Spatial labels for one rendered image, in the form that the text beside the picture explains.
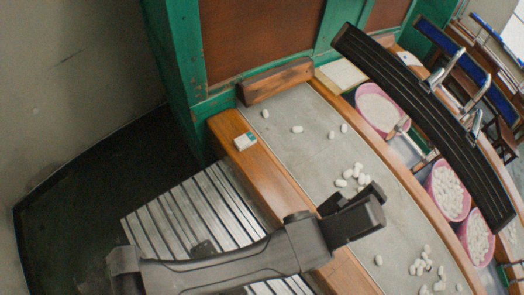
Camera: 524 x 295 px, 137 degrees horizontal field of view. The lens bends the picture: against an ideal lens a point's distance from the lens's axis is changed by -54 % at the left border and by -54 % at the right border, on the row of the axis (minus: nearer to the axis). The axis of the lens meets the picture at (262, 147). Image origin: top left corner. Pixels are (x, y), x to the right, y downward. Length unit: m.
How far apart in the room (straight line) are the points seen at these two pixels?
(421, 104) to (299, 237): 0.36
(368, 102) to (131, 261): 0.93
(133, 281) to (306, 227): 0.24
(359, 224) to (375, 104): 0.72
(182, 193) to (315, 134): 0.47
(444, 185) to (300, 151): 0.61
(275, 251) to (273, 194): 0.35
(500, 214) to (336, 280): 0.44
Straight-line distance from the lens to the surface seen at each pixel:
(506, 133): 3.01
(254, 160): 0.64
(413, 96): 0.51
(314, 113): 0.81
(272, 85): 0.73
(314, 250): 0.30
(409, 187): 0.81
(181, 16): 0.50
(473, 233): 1.09
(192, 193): 0.72
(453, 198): 1.01
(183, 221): 0.70
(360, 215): 0.32
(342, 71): 0.97
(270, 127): 0.74
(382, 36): 1.25
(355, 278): 0.64
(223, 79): 0.68
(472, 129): 0.54
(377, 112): 0.96
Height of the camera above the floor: 1.34
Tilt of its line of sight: 60 degrees down
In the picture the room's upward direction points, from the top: 8 degrees clockwise
